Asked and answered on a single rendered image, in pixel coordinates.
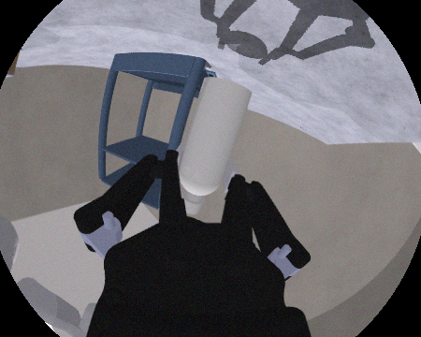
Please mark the grey bottle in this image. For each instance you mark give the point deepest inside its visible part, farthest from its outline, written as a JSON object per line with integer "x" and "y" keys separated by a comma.
{"x": 213, "y": 132}

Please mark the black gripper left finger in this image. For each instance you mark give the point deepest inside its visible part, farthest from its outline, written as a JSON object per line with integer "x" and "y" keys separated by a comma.
{"x": 101, "y": 221}

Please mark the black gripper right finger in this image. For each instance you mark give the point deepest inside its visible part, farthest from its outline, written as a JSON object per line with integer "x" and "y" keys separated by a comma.
{"x": 273, "y": 235}

